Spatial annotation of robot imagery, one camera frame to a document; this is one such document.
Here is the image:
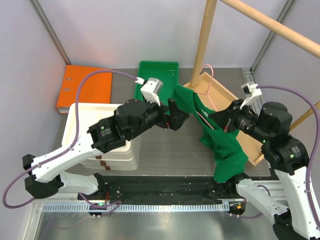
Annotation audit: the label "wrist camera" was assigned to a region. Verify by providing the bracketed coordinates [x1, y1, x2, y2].
[240, 82, 262, 110]
[135, 77, 163, 106]

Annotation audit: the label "purple cable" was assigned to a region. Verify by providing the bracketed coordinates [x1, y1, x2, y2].
[257, 85, 320, 196]
[2, 69, 146, 209]

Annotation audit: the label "green t shirt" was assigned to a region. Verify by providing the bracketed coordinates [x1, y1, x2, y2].
[172, 84, 248, 183]

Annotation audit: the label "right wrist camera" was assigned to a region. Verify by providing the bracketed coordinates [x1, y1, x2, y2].
[240, 82, 262, 110]

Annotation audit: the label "slotted cable duct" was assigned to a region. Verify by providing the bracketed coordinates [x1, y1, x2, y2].
[42, 202, 230, 213]

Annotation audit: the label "orange ring binder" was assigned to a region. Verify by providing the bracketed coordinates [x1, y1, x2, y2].
[56, 65, 113, 114]

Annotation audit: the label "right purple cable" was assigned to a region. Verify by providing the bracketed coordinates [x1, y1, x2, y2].
[257, 85, 320, 196]

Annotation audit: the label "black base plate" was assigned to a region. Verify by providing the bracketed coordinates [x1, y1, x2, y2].
[86, 175, 243, 206]

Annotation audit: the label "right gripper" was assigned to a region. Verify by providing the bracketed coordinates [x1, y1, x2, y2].
[209, 98, 272, 143]

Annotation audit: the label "wooden clothes rack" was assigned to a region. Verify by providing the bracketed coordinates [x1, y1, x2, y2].
[184, 0, 320, 167]

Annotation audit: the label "white stacked containers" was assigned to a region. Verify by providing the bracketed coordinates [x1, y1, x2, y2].
[61, 103, 141, 171]

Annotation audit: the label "pink wire hanger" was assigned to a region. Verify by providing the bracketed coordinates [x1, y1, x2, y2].
[195, 63, 218, 130]

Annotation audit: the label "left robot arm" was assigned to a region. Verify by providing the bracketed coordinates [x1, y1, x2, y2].
[22, 98, 189, 200]

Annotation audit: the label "green plastic tray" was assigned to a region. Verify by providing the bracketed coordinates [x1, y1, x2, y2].
[131, 60, 180, 116]

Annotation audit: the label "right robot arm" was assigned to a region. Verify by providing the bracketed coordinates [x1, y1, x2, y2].
[208, 99, 320, 240]

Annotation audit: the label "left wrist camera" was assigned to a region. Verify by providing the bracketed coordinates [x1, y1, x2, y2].
[135, 77, 163, 106]

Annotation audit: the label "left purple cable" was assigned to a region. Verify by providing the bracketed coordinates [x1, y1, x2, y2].
[2, 69, 146, 209]

